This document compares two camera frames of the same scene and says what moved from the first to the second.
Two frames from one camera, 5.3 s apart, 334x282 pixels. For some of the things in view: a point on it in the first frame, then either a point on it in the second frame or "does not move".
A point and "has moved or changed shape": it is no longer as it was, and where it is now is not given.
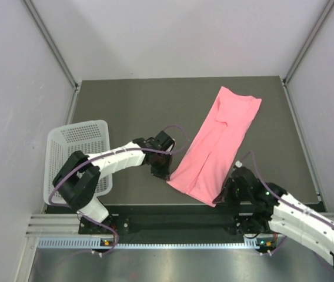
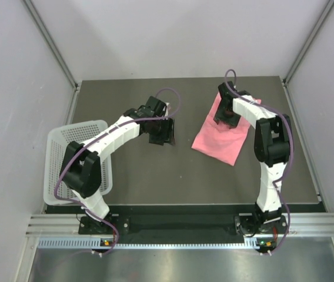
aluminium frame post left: [57, 53] does not move
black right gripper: [221, 198] to [233, 121]
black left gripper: [163, 173] to [167, 136]
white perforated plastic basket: [90, 138] does not move
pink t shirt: [206, 163] has moved or changed shape
